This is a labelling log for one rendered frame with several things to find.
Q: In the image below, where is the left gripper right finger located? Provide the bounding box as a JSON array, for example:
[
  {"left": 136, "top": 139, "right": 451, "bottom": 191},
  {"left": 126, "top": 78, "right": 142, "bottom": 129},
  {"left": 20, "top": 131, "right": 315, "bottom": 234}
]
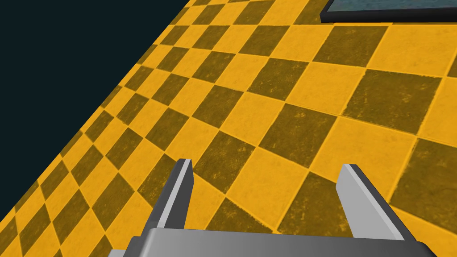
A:
[{"left": 336, "top": 164, "right": 415, "bottom": 241}]

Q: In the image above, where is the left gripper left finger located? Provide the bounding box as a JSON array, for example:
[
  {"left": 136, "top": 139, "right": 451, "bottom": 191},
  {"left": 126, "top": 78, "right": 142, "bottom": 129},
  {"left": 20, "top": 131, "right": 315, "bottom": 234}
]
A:
[{"left": 144, "top": 158, "right": 195, "bottom": 230}]

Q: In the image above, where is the black framed blue picture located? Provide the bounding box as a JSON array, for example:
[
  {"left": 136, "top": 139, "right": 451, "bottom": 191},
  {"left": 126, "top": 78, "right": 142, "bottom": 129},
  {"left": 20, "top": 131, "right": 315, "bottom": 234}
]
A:
[{"left": 319, "top": 0, "right": 457, "bottom": 24}]

